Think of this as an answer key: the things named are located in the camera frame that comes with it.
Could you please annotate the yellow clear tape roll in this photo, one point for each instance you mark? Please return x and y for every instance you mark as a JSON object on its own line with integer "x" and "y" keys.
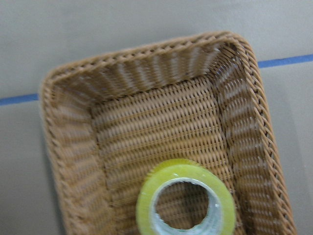
{"x": 220, "y": 218}

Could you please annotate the brown wicker basket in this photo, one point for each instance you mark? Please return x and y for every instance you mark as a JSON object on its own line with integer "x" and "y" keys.
{"x": 109, "y": 120}

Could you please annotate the blue floor tape cross line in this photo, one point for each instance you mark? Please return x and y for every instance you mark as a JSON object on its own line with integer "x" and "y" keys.
{"x": 261, "y": 64}

